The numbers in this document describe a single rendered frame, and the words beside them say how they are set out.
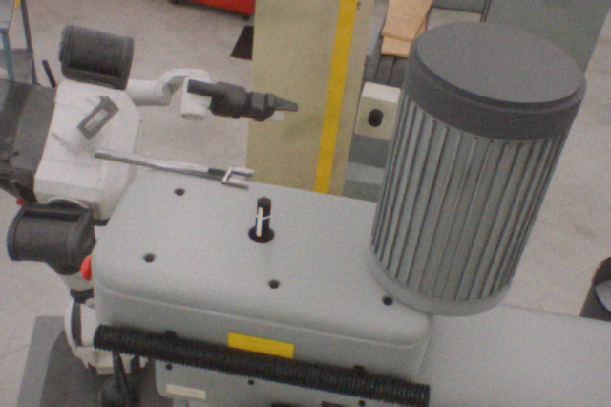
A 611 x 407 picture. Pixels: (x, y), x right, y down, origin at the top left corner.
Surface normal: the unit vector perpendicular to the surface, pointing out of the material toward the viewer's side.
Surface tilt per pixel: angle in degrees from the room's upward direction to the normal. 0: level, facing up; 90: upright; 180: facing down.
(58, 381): 0
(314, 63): 90
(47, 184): 76
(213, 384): 90
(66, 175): 34
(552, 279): 0
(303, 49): 90
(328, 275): 0
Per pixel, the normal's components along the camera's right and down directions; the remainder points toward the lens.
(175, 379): -0.14, 0.61
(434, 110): -0.77, 0.34
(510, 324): 0.10, -0.77
